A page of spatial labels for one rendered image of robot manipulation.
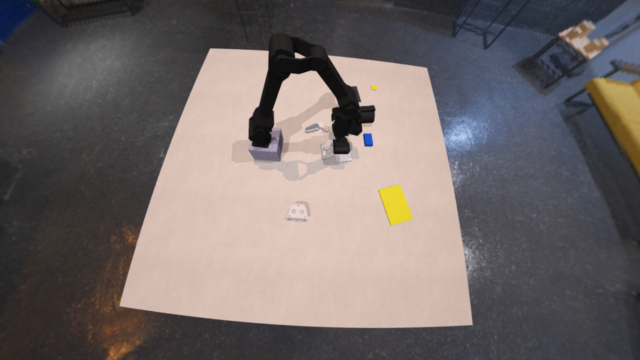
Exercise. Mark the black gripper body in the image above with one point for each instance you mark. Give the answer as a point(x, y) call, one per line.
point(341, 146)

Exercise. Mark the blue rectangular block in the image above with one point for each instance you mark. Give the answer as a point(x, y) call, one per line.
point(368, 140)

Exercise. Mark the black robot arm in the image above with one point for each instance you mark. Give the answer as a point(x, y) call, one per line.
point(282, 63)

